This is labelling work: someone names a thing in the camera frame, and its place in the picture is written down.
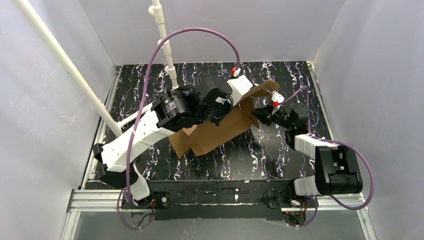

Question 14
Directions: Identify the brown cardboard box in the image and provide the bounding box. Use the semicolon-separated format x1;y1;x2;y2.
168;80;280;159

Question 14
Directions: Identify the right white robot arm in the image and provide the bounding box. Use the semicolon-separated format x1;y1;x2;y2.
252;101;363;198

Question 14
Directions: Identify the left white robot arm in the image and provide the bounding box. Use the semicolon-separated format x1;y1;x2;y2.
92;78;236;205

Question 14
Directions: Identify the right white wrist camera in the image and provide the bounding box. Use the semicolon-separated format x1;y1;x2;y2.
271;91;285;115

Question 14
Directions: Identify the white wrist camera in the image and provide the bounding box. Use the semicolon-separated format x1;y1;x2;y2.
227;67;253;107
271;91;285;115

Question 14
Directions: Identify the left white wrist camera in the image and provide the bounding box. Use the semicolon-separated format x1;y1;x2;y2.
227;67;253;107

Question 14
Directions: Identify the white pvc pipe frame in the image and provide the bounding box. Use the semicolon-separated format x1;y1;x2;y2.
13;0;180;138

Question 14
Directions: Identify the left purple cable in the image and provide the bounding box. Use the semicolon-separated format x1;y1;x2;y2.
116;27;241;231

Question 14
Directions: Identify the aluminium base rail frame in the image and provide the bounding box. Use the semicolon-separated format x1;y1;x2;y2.
61;61;375;240

